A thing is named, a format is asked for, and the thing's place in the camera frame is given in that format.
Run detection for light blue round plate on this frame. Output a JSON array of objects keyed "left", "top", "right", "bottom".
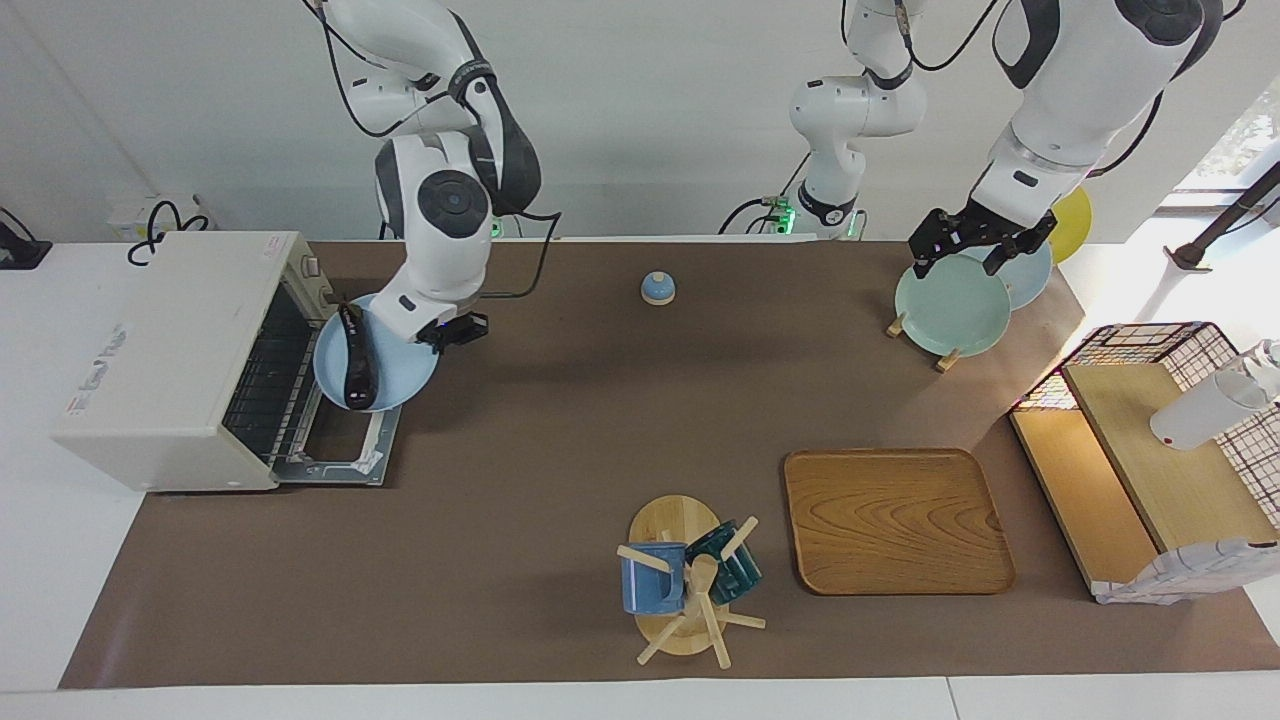
[{"left": 313, "top": 293, "right": 441, "bottom": 413}]

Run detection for beige toaster oven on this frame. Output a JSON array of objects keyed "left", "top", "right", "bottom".
[{"left": 52, "top": 232, "right": 406, "bottom": 493}]

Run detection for pale blue racked plate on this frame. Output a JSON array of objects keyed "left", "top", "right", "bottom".
[{"left": 960, "top": 240, "right": 1054, "bottom": 311}]

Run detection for pale green plate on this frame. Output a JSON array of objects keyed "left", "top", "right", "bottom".
[{"left": 894, "top": 253, "right": 1013, "bottom": 358}]

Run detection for yellow plate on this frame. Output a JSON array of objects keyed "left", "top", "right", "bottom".
[{"left": 1048, "top": 186, "right": 1093, "bottom": 265}]

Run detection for wooden plate rack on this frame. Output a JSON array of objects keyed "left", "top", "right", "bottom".
[{"left": 886, "top": 312, "right": 963, "bottom": 374}]

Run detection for brown table mat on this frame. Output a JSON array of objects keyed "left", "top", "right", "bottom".
[{"left": 58, "top": 240, "right": 1280, "bottom": 691}]

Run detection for dark metal pole stand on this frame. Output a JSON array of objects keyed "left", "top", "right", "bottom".
[{"left": 1165, "top": 160, "right": 1280, "bottom": 273}]

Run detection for white bottle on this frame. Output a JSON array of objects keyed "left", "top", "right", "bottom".
[{"left": 1150, "top": 340, "right": 1280, "bottom": 451}]

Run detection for wooden serving tray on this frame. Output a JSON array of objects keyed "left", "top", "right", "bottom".
[{"left": 783, "top": 448, "right": 1018, "bottom": 597}]

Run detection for wooden mug tree stand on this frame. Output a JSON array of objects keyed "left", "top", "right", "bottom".
[{"left": 615, "top": 494, "right": 768, "bottom": 670}]

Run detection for blue mug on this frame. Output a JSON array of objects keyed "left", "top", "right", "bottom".
[{"left": 620, "top": 542, "right": 689, "bottom": 616}]

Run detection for white power strip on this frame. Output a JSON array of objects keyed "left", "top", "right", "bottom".
[{"left": 108, "top": 193, "right": 216, "bottom": 241}]

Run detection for dark green mug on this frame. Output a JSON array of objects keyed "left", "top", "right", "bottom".
[{"left": 685, "top": 520, "right": 763, "bottom": 606}]

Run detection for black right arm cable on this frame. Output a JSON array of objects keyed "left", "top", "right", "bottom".
[{"left": 325, "top": 0, "right": 561, "bottom": 301}]

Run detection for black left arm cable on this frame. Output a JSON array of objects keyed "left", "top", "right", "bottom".
[{"left": 845, "top": 0, "right": 1176, "bottom": 176}]

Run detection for black arm base cable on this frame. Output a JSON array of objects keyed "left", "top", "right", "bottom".
[{"left": 720, "top": 150, "right": 813, "bottom": 237}]

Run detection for wooden shelf with wire mesh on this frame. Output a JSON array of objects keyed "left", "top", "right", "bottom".
[{"left": 1008, "top": 322, "right": 1280, "bottom": 606}]

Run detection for black oven power cord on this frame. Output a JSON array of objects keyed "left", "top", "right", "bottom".
[{"left": 127, "top": 200, "right": 213, "bottom": 266}]

